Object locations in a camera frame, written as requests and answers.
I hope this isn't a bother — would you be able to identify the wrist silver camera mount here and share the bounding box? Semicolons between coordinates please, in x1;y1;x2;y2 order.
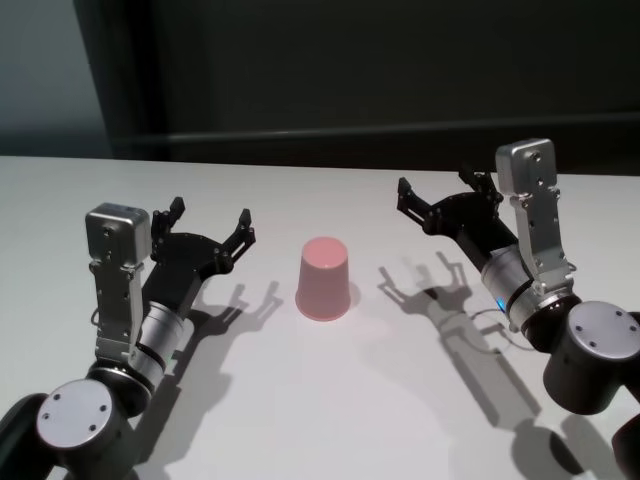
494;137;576;299
84;201;152;369

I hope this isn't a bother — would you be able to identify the right wrist silver camera mount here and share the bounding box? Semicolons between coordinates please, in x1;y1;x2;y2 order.
494;137;576;299

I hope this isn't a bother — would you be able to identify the pink plastic cup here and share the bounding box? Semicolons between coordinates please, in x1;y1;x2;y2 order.
294;237;354;322

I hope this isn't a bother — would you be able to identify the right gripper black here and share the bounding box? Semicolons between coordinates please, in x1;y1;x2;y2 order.
396;167;520;266

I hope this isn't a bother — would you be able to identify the thin grey railing bar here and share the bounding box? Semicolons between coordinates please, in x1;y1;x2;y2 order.
112;132;640;149

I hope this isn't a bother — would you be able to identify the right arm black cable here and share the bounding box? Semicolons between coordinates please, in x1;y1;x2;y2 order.
469;307;535;352

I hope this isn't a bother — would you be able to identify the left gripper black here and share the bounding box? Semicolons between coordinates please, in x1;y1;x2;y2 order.
141;196;257;319

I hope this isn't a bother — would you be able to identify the left wrist silver camera mount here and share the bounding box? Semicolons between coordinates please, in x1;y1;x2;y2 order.
84;201;152;369

